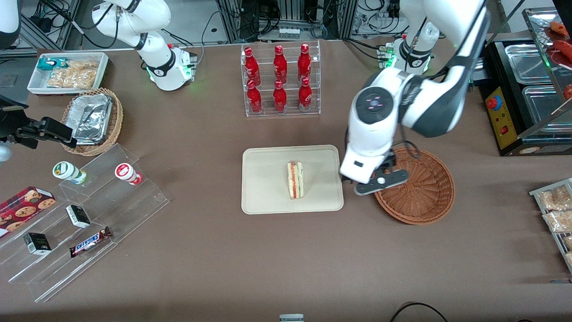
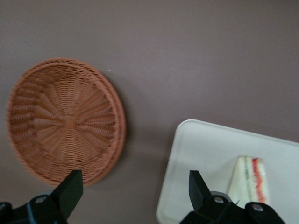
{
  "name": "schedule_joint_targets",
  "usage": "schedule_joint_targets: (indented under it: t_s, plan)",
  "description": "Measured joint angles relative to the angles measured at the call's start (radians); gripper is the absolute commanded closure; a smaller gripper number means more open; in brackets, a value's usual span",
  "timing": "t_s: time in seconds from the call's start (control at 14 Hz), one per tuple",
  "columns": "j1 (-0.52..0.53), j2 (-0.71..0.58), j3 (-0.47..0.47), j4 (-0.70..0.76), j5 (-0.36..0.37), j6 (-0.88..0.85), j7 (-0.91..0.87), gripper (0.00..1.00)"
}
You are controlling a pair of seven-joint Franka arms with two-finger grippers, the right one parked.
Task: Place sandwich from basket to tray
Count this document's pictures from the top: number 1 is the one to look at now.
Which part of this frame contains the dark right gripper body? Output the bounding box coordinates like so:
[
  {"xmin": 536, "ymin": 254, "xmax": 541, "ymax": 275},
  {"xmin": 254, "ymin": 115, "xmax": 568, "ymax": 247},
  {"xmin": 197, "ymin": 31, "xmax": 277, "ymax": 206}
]
[{"xmin": 0, "ymin": 95, "xmax": 34, "ymax": 139}]

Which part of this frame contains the triangular sandwich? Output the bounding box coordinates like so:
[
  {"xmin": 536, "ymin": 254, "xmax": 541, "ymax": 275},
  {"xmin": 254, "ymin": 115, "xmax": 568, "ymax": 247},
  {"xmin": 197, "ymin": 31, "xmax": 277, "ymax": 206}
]
[{"xmin": 287, "ymin": 161, "xmax": 304, "ymax": 200}]

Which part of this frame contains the aluminium foil tray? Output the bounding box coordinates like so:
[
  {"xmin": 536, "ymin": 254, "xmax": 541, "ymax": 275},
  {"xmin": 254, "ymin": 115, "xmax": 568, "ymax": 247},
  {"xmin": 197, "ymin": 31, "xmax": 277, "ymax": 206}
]
[{"xmin": 71, "ymin": 93, "xmax": 113, "ymax": 146}]

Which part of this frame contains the round brown wicker basket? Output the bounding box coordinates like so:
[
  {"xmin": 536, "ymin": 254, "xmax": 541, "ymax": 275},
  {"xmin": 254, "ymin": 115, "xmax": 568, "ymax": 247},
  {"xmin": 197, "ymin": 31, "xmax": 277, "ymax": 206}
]
[{"xmin": 372, "ymin": 147, "xmax": 456, "ymax": 225}]

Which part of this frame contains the oval tan wicker basket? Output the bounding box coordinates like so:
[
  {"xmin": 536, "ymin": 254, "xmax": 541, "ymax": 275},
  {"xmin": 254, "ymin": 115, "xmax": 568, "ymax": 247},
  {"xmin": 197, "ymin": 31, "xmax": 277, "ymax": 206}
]
[{"xmin": 62, "ymin": 88, "xmax": 124, "ymax": 157}]

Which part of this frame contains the beige rectangular tray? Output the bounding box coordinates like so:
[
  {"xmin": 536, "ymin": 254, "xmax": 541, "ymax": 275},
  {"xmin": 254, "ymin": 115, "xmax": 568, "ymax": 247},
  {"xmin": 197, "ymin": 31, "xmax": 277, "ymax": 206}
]
[{"xmin": 241, "ymin": 144, "xmax": 345, "ymax": 215}]

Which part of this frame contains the tray of packaged snacks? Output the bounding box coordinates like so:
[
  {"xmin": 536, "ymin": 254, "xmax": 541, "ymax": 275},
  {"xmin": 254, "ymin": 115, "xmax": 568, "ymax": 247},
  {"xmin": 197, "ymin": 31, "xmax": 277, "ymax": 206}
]
[{"xmin": 529, "ymin": 178, "xmax": 572, "ymax": 274}]

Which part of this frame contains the dark grey flat panel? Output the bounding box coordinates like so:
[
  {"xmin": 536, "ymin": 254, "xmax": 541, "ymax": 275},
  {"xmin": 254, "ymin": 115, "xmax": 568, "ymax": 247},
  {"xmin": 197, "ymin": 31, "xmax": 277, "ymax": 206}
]
[{"xmin": 0, "ymin": 58, "xmax": 38, "ymax": 108}]

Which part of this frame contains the green lid cup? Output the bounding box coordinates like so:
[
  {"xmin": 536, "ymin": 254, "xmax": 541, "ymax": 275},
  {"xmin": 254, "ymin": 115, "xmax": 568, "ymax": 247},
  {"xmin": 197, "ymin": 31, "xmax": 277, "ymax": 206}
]
[{"xmin": 52, "ymin": 161, "xmax": 88, "ymax": 185}]

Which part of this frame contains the white rectangular bin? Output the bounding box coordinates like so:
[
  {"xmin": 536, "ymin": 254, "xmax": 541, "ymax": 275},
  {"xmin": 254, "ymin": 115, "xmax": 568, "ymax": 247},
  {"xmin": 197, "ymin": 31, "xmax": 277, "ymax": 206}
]
[{"xmin": 27, "ymin": 52, "xmax": 109, "ymax": 95}]

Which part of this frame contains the clear bag of crackers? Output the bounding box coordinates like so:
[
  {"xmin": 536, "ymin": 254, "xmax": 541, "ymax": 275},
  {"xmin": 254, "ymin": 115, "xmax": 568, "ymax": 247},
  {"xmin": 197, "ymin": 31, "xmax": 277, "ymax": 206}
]
[{"xmin": 47, "ymin": 60, "xmax": 100, "ymax": 89}]

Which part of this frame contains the teal snack packet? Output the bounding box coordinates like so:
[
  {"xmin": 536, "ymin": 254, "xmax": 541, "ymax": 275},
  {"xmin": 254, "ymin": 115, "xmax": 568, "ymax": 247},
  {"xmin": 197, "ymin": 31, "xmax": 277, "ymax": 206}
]
[{"xmin": 37, "ymin": 57, "xmax": 71, "ymax": 72}]

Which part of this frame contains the red cookie box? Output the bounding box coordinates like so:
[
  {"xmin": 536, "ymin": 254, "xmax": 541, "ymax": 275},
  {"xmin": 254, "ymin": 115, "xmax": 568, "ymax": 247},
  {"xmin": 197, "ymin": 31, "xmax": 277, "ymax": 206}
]
[{"xmin": 0, "ymin": 186, "xmax": 57, "ymax": 238}]

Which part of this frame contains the red lid cup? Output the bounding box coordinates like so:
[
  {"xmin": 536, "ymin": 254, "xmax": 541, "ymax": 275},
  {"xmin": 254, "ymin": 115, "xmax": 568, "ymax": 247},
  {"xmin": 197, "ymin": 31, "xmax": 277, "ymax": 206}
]
[{"xmin": 114, "ymin": 163, "xmax": 143, "ymax": 186}]

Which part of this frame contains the clear acrylic bottle rack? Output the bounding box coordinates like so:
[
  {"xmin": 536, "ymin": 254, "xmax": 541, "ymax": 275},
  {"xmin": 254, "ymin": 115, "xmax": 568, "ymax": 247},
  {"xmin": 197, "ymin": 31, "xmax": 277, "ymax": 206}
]
[{"xmin": 240, "ymin": 40, "xmax": 321, "ymax": 118}]

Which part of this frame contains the red cola bottle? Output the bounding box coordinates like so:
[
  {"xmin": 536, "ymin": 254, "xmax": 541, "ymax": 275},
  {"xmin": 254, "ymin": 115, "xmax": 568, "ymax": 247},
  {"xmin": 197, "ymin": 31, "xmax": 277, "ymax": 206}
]
[
  {"xmin": 273, "ymin": 45, "xmax": 288, "ymax": 83},
  {"xmin": 299, "ymin": 77, "xmax": 312, "ymax": 112},
  {"xmin": 247, "ymin": 80, "xmax": 263, "ymax": 114},
  {"xmin": 273, "ymin": 80, "xmax": 287, "ymax": 113},
  {"xmin": 298, "ymin": 43, "xmax": 312, "ymax": 82},
  {"xmin": 244, "ymin": 47, "xmax": 261, "ymax": 85}
]

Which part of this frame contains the small black white box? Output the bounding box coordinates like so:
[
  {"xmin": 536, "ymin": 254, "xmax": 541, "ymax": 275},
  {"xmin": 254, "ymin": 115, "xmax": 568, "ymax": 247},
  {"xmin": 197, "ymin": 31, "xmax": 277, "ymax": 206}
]
[
  {"xmin": 66, "ymin": 204, "xmax": 91, "ymax": 229},
  {"xmin": 23, "ymin": 232, "xmax": 52, "ymax": 256}
]

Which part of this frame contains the clear acrylic stepped shelf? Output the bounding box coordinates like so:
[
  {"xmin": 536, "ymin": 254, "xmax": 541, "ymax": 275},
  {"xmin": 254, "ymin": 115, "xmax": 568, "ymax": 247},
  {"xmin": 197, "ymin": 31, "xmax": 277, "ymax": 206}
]
[{"xmin": 0, "ymin": 143, "xmax": 170, "ymax": 303}]

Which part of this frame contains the snickers chocolate bar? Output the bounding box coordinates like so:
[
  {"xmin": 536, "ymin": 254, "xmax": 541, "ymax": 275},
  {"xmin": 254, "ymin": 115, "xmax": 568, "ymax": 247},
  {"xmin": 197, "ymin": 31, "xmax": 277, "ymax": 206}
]
[{"xmin": 69, "ymin": 226, "xmax": 113, "ymax": 258}]

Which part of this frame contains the black food warmer case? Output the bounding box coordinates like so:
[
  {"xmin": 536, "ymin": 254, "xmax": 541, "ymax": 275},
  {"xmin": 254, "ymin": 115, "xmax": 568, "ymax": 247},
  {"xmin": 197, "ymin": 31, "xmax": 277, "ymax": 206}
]
[{"xmin": 478, "ymin": 7, "xmax": 572, "ymax": 157}]

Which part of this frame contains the steel food pan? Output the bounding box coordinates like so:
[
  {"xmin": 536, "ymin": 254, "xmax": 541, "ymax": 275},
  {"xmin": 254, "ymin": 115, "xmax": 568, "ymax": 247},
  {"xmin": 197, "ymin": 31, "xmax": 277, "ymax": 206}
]
[
  {"xmin": 522, "ymin": 85, "xmax": 572, "ymax": 135},
  {"xmin": 505, "ymin": 44, "xmax": 552, "ymax": 85}
]

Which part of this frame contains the red sausage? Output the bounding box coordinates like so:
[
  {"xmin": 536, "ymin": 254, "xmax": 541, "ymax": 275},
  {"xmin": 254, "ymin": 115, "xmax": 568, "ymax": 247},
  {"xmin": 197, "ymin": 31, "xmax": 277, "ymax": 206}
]
[
  {"xmin": 550, "ymin": 20, "xmax": 572, "ymax": 37},
  {"xmin": 553, "ymin": 39, "xmax": 572, "ymax": 59}
]

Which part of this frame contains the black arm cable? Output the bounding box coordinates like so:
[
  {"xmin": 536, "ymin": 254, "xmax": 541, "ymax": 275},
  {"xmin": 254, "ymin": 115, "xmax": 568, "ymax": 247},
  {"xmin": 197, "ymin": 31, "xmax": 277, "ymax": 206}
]
[{"xmin": 391, "ymin": 125, "xmax": 421, "ymax": 161}]

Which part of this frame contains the black cable loop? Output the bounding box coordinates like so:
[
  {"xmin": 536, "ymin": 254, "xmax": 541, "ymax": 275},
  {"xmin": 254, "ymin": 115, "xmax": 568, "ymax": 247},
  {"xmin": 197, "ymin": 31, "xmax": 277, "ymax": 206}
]
[{"xmin": 390, "ymin": 302, "xmax": 449, "ymax": 322}]

